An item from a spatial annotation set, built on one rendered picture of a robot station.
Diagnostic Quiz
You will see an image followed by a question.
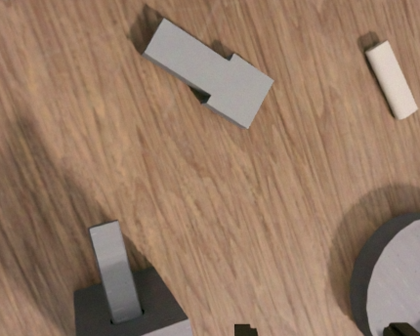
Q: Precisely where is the grey bar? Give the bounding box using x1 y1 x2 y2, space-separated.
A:
88 220 143 325

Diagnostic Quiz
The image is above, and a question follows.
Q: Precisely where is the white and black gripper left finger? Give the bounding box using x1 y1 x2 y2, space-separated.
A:
234 323 258 336

